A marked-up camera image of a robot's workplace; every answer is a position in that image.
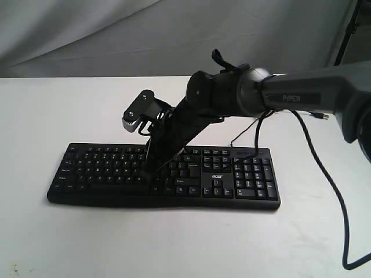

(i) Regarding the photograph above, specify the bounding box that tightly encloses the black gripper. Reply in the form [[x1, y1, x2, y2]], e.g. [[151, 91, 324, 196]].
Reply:
[[140, 99, 224, 182]]

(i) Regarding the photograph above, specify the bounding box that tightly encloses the black Acer keyboard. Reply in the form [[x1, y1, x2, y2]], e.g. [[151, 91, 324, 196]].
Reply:
[[47, 143, 281, 211]]

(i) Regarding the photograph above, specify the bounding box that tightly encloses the black tripod stand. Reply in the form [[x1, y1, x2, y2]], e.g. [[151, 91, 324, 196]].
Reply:
[[333, 1, 370, 65]]

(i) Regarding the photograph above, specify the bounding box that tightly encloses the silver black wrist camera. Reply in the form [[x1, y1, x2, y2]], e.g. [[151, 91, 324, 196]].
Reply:
[[122, 89, 173, 133]]

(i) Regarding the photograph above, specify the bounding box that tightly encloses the grey backdrop cloth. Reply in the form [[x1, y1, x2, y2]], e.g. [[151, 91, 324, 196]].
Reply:
[[1, 1, 356, 78]]

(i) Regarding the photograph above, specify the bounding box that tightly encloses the black keyboard USB cable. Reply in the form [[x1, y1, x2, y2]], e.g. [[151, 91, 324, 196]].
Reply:
[[230, 111, 330, 148]]

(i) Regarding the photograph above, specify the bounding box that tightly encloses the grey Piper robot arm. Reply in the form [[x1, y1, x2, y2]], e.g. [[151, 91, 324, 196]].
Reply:
[[141, 61, 370, 181]]

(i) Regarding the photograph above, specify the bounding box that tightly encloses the black camera cable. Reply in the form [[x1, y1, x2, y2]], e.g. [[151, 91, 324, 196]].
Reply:
[[136, 49, 371, 272]]

